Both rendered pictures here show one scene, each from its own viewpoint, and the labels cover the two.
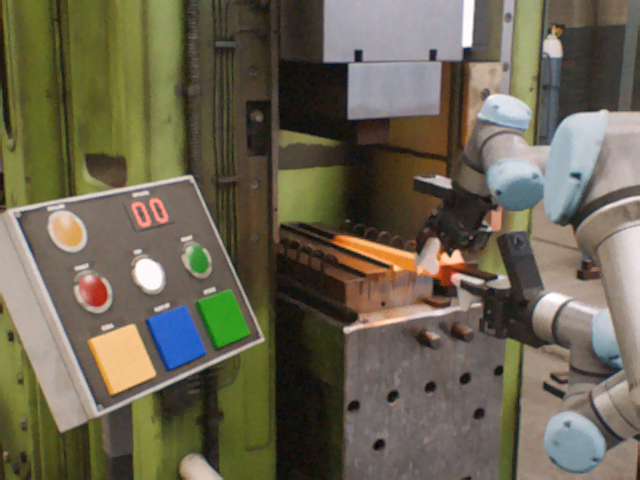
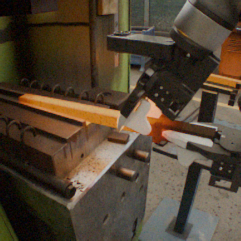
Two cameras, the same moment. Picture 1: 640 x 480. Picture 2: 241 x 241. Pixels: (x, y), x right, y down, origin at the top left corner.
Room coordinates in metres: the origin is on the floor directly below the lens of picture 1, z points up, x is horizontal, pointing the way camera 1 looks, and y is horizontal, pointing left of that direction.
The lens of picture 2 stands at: (1.20, 0.01, 1.23)
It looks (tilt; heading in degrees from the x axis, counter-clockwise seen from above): 29 degrees down; 330
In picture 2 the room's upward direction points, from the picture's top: straight up
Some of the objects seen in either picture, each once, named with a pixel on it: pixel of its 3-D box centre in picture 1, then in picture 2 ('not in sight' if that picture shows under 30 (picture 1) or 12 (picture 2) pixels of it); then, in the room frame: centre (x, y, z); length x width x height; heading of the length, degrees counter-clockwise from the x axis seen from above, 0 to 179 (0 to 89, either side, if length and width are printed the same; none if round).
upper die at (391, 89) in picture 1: (332, 83); not in sight; (1.78, -0.03, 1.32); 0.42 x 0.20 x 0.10; 31
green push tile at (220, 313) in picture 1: (221, 319); not in sight; (1.25, 0.14, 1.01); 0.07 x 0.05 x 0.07; 146
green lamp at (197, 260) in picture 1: (196, 259); not in sight; (1.27, 0.18, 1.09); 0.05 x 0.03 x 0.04; 121
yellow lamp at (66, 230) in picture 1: (67, 231); not in sight; (1.13, 0.32, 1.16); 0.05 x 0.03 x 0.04; 121
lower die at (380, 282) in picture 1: (330, 261); (20, 117); (1.78, -0.03, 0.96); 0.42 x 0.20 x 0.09; 31
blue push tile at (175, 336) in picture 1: (174, 338); not in sight; (1.16, 0.19, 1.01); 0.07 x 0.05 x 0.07; 146
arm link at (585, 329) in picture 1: (599, 335); not in sight; (1.21, -0.40, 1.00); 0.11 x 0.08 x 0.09; 31
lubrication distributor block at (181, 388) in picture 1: (179, 383); not in sight; (1.51, 0.25, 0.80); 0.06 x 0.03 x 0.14; 121
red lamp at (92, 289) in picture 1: (93, 291); not in sight; (1.11, 0.29, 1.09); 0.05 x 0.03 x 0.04; 121
